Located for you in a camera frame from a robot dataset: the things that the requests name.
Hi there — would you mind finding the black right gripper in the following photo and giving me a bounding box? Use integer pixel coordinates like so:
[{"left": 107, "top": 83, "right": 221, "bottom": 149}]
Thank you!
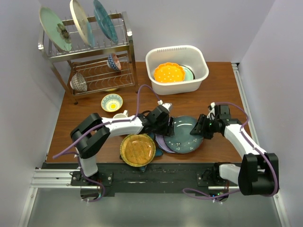
[{"left": 190, "top": 114, "right": 217, "bottom": 140}]

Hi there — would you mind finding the lilac purple plate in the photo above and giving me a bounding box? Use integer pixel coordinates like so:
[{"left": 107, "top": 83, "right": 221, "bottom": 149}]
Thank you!
[{"left": 155, "top": 134, "right": 173, "bottom": 153}]

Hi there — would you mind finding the dark blue bottom plate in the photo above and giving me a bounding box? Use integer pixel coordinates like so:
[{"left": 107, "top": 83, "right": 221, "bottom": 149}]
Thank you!
[{"left": 164, "top": 115, "right": 203, "bottom": 154}]

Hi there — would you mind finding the mint green flower plate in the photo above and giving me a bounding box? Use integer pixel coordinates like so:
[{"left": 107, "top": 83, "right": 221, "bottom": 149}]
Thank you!
[{"left": 181, "top": 66, "right": 195, "bottom": 81}]

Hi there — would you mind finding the orange dotted scalloped plate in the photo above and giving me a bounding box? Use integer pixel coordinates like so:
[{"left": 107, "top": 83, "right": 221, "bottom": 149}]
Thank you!
[{"left": 154, "top": 62, "right": 186, "bottom": 83}]

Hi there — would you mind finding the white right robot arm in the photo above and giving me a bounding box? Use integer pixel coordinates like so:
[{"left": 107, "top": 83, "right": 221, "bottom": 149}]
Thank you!
[{"left": 191, "top": 102, "right": 279, "bottom": 197}]

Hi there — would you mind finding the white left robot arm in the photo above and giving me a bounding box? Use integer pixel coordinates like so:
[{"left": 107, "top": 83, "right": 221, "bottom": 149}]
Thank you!
[{"left": 70, "top": 103, "right": 172, "bottom": 185}]

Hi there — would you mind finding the white plastic bin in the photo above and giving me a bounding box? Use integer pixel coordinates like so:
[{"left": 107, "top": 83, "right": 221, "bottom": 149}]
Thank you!
[{"left": 145, "top": 45, "right": 209, "bottom": 95}]

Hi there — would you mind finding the dark blue star plate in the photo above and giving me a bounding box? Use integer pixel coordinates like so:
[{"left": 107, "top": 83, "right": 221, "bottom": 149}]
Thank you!
[{"left": 139, "top": 133, "right": 163, "bottom": 173}]

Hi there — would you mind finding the orange woven pattern plate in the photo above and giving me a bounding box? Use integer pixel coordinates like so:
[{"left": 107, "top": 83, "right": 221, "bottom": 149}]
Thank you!
[{"left": 120, "top": 134, "right": 156, "bottom": 167}]

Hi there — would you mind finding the white ceramic mug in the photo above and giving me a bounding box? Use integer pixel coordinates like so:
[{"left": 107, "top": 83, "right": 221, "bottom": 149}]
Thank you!
[{"left": 113, "top": 110, "right": 128, "bottom": 119}]

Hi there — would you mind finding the yellow blue patterned saucer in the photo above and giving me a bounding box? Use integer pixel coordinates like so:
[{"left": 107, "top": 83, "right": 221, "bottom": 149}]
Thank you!
[{"left": 100, "top": 93, "right": 123, "bottom": 113}]

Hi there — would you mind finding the stainless steel dish rack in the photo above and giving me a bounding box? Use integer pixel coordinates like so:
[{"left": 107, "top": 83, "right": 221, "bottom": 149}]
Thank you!
[{"left": 38, "top": 12, "right": 139, "bottom": 105}]

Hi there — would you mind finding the blue white patterned bowl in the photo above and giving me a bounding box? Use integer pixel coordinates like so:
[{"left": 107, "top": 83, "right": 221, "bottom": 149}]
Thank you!
[{"left": 107, "top": 53, "right": 122, "bottom": 71}]

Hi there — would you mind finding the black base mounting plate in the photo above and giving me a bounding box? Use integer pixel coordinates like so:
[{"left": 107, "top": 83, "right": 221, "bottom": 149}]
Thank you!
[{"left": 62, "top": 162, "right": 240, "bottom": 198}]

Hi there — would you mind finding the grey patterned bowl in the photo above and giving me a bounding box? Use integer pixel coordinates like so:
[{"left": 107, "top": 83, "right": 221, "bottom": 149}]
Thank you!
[{"left": 70, "top": 73, "right": 88, "bottom": 92}]

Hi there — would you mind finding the teal plate on rack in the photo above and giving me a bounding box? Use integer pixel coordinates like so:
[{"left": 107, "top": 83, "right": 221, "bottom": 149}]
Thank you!
[{"left": 93, "top": 0, "right": 118, "bottom": 44}]

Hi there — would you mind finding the cream plate on rack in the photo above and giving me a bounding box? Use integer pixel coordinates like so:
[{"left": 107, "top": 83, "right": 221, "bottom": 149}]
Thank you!
[{"left": 69, "top": 0, "right": 95, "bottom": 48}]

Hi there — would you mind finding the mint flower plate on rack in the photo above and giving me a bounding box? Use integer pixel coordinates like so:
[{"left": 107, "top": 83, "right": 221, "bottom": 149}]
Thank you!
[{"left": 39, "top": 7, "right": 71, "bottom": 52}]

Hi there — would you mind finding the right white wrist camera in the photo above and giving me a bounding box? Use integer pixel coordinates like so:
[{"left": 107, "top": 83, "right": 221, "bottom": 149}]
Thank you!
[{"left": 207, "top": 102, "right": 215, "bottom": 120}]

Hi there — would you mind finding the aluminium frame rail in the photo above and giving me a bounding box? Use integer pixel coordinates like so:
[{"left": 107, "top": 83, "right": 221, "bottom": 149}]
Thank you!
[{"left": 231, "top": 62, "right": 291, "bottom": 227}]

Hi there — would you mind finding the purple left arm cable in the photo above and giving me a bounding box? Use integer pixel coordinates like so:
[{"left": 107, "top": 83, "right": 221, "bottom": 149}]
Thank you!
[{"left": 52, "top": 85, "right": 164, "bottom": 159}]

